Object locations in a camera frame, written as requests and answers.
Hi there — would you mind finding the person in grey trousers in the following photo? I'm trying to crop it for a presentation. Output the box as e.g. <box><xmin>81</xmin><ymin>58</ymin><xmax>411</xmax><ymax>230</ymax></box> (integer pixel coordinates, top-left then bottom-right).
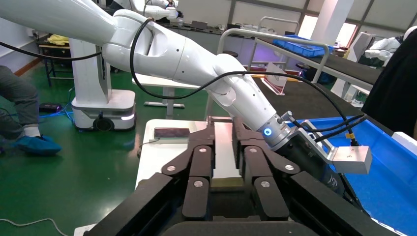
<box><xmin>0</xmin><ymin>64</ymin><xmax>63</xmax><ymax>157</ymax></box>

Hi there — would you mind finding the white table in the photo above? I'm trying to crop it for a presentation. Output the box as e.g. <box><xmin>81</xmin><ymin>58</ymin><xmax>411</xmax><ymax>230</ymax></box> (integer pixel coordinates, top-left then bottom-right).
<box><xmin>131</xmin><ymin>73</ymin><xmax>203</xmax><ymax>120</ymax></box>

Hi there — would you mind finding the dark desk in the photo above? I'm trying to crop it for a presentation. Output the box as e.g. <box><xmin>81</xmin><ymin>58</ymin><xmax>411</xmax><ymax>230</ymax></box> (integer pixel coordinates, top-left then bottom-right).
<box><xmin>36</xmin><ymin>40</ymin><xmax>75</xmax><ymax>88</ymax></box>

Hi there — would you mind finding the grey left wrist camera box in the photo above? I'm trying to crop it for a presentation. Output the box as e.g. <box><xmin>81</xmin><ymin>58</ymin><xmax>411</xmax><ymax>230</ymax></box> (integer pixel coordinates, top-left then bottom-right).
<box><xmin>299</xmin><ymin>119</ymin><xmax>373</xmax><ymax>175</ymax></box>

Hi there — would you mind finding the black shoulder cable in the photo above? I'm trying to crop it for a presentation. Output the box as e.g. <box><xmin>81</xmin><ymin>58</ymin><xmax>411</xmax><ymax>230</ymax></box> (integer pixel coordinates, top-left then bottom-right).
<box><xmin>0</xmin><ymin>40</ymin><xmax>104</xmax><ymax>62</ymax></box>

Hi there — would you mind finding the grey tube rail frame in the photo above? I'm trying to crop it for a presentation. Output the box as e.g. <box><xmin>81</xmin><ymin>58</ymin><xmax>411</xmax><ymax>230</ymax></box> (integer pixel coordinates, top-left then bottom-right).
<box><xmin>216</xmin><ymin>28</ymin><xmax>330</xmax><ymax>85</ymax></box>

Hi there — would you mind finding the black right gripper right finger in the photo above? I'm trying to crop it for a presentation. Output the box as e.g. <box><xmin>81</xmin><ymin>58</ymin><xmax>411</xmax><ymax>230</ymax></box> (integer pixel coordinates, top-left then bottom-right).
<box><xmin>232</xmin><ymin>117</ymin><xmax>301</xmax><ymax>221</ymax></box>

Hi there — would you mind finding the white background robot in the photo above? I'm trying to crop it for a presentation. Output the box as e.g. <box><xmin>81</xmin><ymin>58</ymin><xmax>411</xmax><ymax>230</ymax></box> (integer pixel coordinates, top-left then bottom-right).
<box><xmin>364</xmin><ymin>25</ymin><xmax>417</xmax><ymax>63</ymax></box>

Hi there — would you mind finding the person in black clothes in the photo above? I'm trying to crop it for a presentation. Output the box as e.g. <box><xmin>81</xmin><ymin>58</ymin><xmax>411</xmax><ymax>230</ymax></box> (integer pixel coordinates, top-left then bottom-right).
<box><xmin>360</xmin><ymin>29</ymin><xmax>417</xmax><ymax>140</ymax></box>

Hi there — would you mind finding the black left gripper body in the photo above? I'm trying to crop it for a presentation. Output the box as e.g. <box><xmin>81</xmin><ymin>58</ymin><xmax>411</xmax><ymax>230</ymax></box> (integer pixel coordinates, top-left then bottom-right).
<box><xmin>276</xmin><ymin>134</ymin><xmax>347</xmax><ymax>197</ymax></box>

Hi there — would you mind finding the dark rectangular block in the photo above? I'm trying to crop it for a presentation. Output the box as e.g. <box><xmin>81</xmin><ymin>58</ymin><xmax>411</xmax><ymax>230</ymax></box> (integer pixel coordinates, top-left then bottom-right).
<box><xmin>153</xmin><ymin>127</ymin><xmax>191</xmax><ymax>140</ymax></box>

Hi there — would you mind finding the white red acrylic sign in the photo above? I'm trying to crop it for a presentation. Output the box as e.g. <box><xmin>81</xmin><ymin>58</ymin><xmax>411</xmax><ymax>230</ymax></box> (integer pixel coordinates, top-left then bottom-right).
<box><xmin>260</xmin><ymin>61</ymin><xmax>289</xmax><ymax>96</ymax></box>

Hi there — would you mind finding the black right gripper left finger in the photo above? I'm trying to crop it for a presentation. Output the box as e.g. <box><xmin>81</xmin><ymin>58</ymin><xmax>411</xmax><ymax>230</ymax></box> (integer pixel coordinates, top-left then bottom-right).
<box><xmin>161</xmin><ymin>117</ymin><xmax>216</xmax><ymax>219</ymax></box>

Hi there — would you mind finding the blue plastic bin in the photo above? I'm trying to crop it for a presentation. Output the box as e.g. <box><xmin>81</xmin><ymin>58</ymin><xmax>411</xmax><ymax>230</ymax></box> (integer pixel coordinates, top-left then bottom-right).
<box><xmin>286</xmin><ymin>117</ymin><xmax>417</xmax><ymax>236</ymax></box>

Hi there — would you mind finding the white floor cable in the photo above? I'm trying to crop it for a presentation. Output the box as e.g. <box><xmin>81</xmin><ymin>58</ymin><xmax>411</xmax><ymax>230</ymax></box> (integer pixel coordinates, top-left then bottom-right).
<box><xmin>0</xmin><ymin>217</ymin><xmax>70</xmax><ymax>236</ymax></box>

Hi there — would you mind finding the long black arm cable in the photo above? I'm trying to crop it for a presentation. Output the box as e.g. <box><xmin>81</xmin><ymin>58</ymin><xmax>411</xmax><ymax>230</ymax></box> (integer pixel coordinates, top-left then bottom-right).
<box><xmin>129</xmin><ymin>16</ymin><xmax>359</xmax><ymax>147</ymax></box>

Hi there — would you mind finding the grey background rail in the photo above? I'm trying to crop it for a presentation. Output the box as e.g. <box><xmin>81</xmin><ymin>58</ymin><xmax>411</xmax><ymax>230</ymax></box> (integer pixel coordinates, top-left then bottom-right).
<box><xmin>258</xmin><ymin>16</ymin><xmax>300</xmax><ymax>37</ymax></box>

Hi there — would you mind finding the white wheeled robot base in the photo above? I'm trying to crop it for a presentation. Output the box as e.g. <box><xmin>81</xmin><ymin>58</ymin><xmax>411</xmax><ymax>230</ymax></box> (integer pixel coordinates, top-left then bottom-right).
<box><xmin>69</xmin><ymin>37</ymin><xmax>137</xmax><ymax>133</ymax></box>

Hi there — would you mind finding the blue bin on neighbouring table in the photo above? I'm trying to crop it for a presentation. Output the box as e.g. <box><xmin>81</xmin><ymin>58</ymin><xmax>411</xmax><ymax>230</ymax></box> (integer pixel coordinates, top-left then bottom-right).
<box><xmin>272</xmin><ymin>33</ymin><xmax>335</xmax><ymax>59</ymax></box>

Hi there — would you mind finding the short black camera cable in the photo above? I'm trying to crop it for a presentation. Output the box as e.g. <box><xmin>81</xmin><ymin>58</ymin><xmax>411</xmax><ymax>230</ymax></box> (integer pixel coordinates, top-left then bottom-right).
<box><xmin>282</xmin><ymin>111</ymin><xmax>366</xmax><ymax>133</ymax></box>
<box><xmin>313</xmin><ymin>115</ymin><xmax>368</xmax><ymax>143</ymax></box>

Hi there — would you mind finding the yellow cloth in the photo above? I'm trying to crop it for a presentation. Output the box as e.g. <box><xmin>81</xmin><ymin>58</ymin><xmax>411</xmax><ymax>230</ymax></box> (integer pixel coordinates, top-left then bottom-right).
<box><xmin>47</xmin><ymin>33</ymin><xmax>70</xmax><ymax>47</ymax></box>

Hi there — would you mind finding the black box on floor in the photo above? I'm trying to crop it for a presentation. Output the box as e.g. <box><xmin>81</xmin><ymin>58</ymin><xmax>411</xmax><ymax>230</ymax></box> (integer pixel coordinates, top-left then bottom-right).
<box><xmin>38</xmin><ymin>103</ymin><xmax>63</xmax><ymax>114</ymax></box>

